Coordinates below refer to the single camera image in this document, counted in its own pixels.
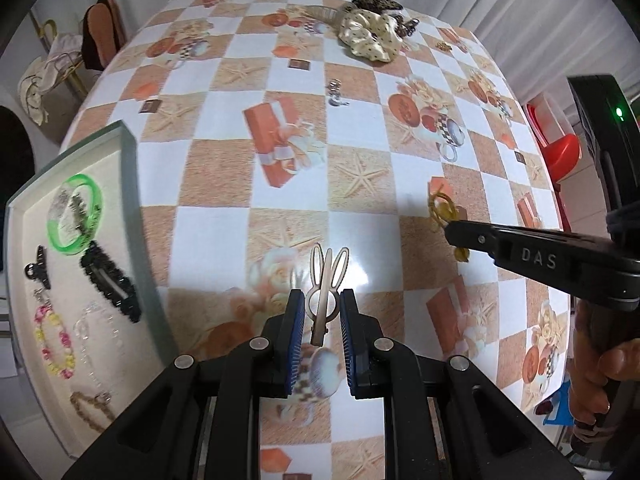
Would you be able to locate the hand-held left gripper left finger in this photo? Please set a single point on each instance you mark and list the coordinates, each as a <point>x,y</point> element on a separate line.
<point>295,340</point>

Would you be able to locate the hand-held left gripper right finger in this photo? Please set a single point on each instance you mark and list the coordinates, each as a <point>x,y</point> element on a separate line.
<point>347,340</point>

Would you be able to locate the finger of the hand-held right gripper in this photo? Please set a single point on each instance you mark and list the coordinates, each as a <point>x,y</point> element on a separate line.
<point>530,255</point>

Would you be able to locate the beige rabbit-ear hair clip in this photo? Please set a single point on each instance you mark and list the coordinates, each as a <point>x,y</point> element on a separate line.
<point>325,300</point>

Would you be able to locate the black scalloped barrette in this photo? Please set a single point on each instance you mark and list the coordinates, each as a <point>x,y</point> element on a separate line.
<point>107,280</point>

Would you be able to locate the grey white jewelry tray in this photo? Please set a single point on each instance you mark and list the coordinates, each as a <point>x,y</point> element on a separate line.
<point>65,280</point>

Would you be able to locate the person's right hand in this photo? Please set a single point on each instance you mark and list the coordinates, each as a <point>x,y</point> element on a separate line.
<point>587,355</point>

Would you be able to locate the red plastic stool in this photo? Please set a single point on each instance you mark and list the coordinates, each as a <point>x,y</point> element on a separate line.
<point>560,155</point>

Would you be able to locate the checkered printed tablecloth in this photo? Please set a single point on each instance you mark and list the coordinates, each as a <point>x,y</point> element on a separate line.
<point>210,230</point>

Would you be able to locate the blue plastic object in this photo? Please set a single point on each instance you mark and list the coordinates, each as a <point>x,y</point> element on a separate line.
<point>555,405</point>

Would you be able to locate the white curtain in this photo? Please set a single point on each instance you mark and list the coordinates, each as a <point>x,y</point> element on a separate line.
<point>500,10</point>

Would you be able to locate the small gold earring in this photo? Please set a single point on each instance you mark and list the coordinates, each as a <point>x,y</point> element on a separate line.
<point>442,46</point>

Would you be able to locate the green bangle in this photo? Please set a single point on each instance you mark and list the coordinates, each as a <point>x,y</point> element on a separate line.
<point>60,242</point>

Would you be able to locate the small black claw clip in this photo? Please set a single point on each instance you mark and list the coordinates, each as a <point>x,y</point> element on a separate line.
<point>35,267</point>

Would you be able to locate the cream dotted scrunchie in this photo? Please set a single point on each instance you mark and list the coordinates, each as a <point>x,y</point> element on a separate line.
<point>370,35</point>

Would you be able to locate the leopard print scrunchie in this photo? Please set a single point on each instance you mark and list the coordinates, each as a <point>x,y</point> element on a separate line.
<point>375,0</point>

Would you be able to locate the cream cloth bag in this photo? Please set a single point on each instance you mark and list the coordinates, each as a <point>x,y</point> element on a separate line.
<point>40,80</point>

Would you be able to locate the gold metal rack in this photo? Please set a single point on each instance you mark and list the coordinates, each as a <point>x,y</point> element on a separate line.
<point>45,25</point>

